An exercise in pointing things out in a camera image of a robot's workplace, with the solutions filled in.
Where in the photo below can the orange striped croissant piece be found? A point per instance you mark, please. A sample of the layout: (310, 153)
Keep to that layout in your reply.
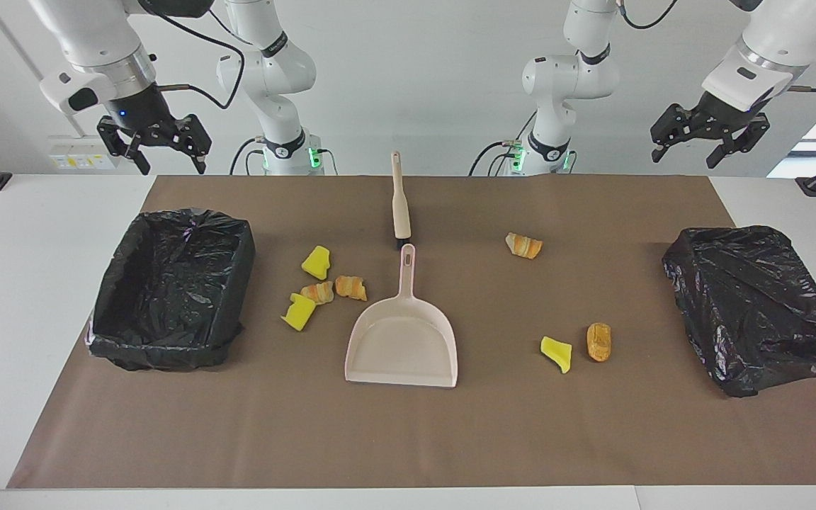
(350, 287)
(523, 246)
(318, 292)

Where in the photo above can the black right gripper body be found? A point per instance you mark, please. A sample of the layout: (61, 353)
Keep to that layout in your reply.
(135, 113)

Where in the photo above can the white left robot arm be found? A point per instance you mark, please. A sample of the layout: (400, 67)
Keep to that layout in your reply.
(769, 42)

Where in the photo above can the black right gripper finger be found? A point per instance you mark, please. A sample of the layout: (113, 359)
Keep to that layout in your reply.
(105, 131)
(192, 134)

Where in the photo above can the bin wrapped in black bag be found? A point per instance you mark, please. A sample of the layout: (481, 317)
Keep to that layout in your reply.
(755, 304)

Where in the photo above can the pale pink plastic dustpan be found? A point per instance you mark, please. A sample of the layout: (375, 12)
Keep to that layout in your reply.
(401, 347)

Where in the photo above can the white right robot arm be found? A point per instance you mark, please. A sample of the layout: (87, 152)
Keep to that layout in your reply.
(96, 42)

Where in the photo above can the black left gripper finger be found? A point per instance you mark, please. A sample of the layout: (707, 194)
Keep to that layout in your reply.
(748, 138)
(670, 120)

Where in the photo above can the white wall socket box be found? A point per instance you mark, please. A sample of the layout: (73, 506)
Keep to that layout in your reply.
(71, 159)

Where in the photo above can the yellow sponge piece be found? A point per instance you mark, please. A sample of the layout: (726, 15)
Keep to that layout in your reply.
(555, 349)
(316, 263)
(299, 315)

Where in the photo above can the brown bread bun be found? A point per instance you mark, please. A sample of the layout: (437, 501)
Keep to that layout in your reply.
(598, 342)

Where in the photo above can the open bin lined black bag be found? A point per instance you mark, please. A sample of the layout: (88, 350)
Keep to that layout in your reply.
(167, 297)

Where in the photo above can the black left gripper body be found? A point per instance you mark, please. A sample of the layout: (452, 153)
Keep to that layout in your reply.
(723, 110)

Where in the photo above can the brown table mat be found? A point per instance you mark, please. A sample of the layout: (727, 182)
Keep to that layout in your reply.
(408, 439)

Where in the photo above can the beige hand brush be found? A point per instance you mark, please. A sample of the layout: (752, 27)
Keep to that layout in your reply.
(401, 212)

